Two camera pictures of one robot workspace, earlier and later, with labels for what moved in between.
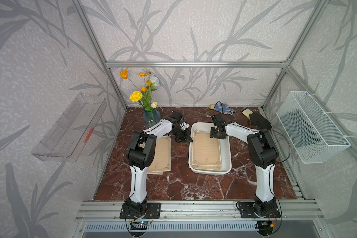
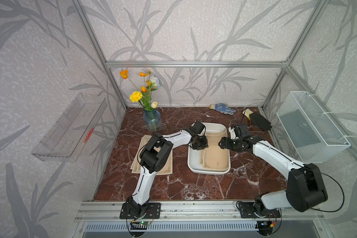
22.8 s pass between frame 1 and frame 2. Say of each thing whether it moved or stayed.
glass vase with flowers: stayed
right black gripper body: moved
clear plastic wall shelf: stayed
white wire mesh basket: stayed
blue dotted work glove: stayed
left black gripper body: moved
